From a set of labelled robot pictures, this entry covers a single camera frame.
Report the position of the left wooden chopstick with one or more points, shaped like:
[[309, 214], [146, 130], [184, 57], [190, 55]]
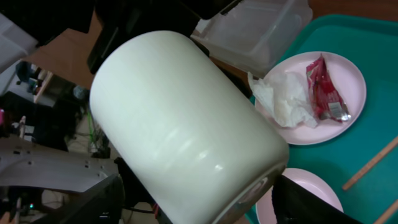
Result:
[[370, 164]]

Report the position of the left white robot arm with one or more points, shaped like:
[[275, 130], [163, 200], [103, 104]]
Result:
[[24, 163]]

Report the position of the cream white cup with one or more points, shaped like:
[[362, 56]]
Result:
[[196, 143]]

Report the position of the wooden chopstick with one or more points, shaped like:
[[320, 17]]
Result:
[[370, 164], [388, 213]]

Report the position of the small pink bowl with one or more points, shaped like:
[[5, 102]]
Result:
[[309, 181]]

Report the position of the red snack wrapper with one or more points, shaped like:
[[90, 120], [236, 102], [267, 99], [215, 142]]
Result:
[[325, 99]]

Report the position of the clear plastic bin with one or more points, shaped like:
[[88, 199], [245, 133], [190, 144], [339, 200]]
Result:
[[254, 35]]

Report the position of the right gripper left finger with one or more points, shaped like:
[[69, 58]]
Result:
[[102, 203]]

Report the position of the right wooden chopstick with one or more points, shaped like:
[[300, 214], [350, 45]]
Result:
[[388, 213]]

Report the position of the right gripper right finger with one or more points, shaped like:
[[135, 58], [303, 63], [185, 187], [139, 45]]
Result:
[[294, 204]]

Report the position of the white napkin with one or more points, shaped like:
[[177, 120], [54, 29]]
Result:
[[284, 95]]

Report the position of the large pink plate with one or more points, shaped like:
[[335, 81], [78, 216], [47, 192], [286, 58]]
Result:
[[347, 79]]

